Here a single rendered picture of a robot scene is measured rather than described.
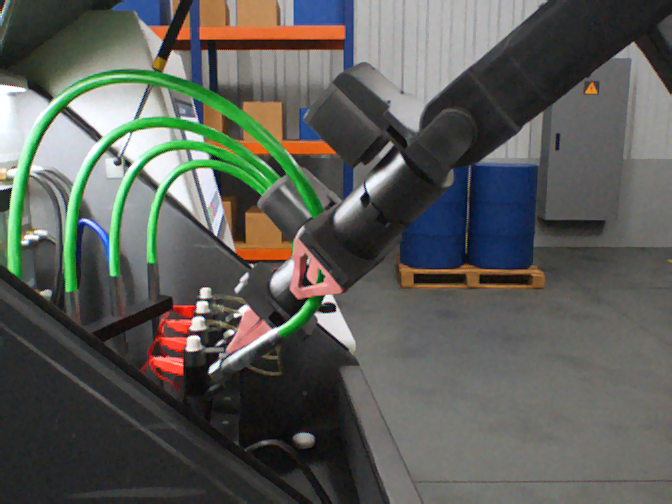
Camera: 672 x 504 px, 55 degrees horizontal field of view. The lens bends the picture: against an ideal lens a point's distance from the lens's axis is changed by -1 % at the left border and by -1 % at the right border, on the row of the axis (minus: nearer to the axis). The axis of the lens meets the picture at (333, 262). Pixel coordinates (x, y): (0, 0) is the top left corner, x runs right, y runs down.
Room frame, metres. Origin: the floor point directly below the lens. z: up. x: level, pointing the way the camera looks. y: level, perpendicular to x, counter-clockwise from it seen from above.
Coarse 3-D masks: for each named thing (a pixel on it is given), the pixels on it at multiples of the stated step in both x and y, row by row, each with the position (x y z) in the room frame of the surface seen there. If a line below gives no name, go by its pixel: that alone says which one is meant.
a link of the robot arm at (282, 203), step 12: (288, 180) 0.73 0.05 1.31; (312, 180) 0.74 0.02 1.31; (264, 192) 0.73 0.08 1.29; (276, 192) 0.72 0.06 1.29; (288, 192) 0.73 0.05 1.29; (324, 192) 0.74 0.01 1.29; (264, 204) 0.73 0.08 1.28; (276, 204) 0.72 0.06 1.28; (288, 204) 0.72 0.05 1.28; (300, 204) 0.72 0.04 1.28; (324, 204) 0.73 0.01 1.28; (276, 216) 0.73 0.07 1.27; (288, 216) 0.72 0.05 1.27; (300, 216) 0.72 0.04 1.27; (288, 228) 0.72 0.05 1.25; (300, 228) 0.72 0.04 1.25
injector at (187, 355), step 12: (204, 348) 0.74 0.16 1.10; (192, 360) 0.73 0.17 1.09; (204, 360) 0.74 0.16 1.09; (192, 372) 0.73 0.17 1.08; (204, 372) 0.74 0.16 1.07; (192, 384) 0.73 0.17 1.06; (204, 384) 0.74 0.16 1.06; (216, 384) 0.74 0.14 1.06; (192, 396) 0.73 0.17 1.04; (204, 396) 0.74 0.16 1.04; (192, 408) 0.74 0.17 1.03; (204, 408) 0.74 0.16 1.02
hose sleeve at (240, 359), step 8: (264, 336) 0.63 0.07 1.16; (272, 336) 0.62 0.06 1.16; (280, 336) 0.62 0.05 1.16; (248, 344) 0.64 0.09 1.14; (256, 344) 0.63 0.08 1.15; (264, 344) 0.63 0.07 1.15; (272, 344) 0.62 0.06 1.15; (240, 352) 0.64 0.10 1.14; (248, 352) 0.63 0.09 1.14; (256, 352) 0.63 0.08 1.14; (264, 352) 0.63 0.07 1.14; (224, 360) 0.64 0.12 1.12; (232, 360) 0.64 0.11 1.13; (240, 360) 0.63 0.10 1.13; (248, 360) 0.63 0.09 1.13; (224, 368) 0.64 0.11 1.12; (232, 368) 0.64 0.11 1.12; (240, 368) 0.64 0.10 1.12
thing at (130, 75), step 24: (120, 72) 0.67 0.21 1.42; (144, 72) 0.66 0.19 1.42; (72, 96) 0.69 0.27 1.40; (192, 96) 0.65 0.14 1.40; (216, 96) 0.64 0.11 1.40; (48, 120) 0.69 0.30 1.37; (240, 120) 0.63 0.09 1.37; (24, 144) 0.70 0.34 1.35; (264, 144) 0.63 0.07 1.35; (24, 168) 0.70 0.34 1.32; (288, 168) 0.62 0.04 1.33; (24, 192) 0.71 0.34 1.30; (312, 192) 0.62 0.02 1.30; (312, 216) 0.61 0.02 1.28; (312, 312) 0.62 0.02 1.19; (288, 336) 0.62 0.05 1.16
